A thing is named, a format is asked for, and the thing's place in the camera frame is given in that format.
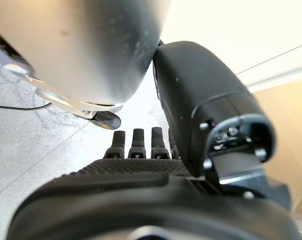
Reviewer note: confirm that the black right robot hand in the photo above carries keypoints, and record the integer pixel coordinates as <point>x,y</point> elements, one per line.
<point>203,100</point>

